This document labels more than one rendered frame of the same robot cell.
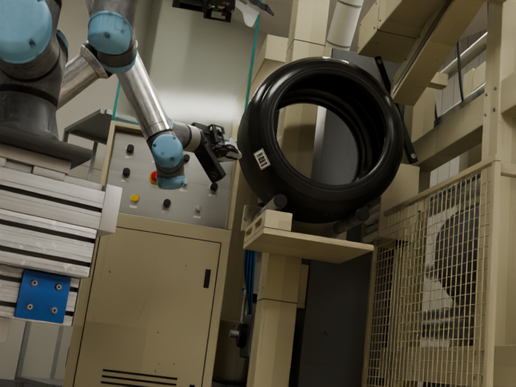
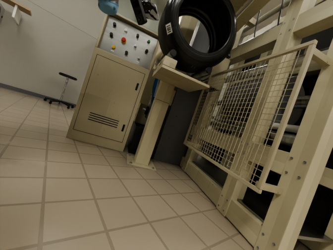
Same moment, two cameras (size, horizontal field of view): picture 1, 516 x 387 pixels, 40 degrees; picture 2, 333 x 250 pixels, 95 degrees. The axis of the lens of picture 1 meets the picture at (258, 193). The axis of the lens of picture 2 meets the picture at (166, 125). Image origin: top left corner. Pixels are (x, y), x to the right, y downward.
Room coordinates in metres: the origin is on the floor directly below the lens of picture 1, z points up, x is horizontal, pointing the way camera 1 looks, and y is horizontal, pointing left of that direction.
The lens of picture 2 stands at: (1.17, -0.07, 0.48)
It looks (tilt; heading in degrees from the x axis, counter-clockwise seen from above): 2 degrees down; 353
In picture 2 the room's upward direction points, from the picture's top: 19 degrees clockwise
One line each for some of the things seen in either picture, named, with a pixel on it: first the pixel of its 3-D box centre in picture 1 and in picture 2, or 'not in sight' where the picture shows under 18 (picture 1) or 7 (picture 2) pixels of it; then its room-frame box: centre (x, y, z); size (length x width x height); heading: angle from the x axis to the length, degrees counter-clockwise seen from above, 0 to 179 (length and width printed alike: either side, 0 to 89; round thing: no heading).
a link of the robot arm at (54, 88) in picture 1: (33, 62); not in sight; (1.26, 0.46, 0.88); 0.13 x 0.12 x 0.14; 6
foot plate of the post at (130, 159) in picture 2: not in sight; (140, 161); (2.63, -0.12, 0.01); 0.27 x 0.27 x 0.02; 10
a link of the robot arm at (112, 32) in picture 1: (113, 22); not in sight; (1.17, 0.30, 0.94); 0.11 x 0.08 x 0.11; 6
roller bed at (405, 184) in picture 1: (389, 206); (213, 74); (2.66, -0.52, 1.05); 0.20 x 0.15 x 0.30; 10
